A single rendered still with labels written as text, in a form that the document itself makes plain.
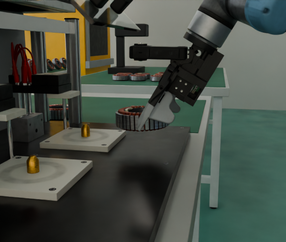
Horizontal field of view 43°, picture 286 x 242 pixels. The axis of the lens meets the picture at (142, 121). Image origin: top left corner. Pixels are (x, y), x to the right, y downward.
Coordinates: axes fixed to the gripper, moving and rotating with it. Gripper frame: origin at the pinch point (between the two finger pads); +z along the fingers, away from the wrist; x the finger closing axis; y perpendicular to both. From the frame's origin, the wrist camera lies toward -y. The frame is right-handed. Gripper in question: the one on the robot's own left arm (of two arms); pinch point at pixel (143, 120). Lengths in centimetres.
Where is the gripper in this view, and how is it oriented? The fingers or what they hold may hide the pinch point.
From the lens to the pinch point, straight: 76.2
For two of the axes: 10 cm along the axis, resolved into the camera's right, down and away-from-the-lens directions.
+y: 8.5, 5.2, -0.7
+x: 2.0, -2.0, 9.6
